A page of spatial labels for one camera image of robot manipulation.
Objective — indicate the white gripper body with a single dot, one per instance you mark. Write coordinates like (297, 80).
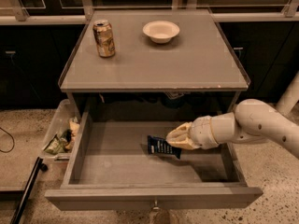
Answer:
(201, 132)

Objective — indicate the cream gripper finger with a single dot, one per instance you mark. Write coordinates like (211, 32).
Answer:
(180, 133)
(186, 143)

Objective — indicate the blue rxbar blueberry wrapper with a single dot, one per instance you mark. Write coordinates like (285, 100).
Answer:
(159, 146)

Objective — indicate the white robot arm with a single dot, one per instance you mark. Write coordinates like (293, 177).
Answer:
(251, 121)

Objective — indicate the grey open top drawer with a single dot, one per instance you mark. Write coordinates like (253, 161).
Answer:
(110, 167)

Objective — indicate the grey cabinet table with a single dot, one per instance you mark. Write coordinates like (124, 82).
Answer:
(198, 59)

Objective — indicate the white bowl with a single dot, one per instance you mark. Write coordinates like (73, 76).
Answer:
(161, 32)

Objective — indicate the yellow snack bag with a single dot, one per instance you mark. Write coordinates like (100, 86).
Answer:
(71, 133)

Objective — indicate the clear plastic bin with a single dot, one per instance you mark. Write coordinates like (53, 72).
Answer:
(58, 126)

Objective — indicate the green snack bag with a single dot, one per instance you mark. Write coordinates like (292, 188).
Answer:
(56, 145)

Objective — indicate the gold beverage can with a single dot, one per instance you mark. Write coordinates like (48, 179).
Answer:
(103, 35)

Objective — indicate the black metal bar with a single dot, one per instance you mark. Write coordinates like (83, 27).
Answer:
(39, 166)

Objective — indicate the metal drawer handle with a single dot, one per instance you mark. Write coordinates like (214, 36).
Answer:
(155, 207)

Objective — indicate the white window frame rail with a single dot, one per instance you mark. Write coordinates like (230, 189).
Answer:
(79, 11)

